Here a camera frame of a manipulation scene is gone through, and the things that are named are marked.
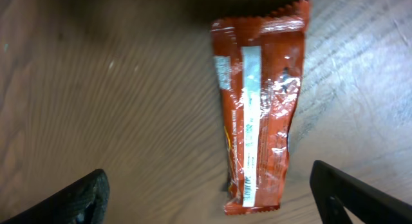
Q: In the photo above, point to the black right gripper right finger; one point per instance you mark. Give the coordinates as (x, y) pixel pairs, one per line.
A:
(335, 192)

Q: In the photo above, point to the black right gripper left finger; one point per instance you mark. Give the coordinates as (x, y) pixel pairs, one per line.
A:
(84, 201)

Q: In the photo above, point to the red Top chocolate bar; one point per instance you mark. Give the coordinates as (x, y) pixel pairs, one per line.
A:
(258, 54)

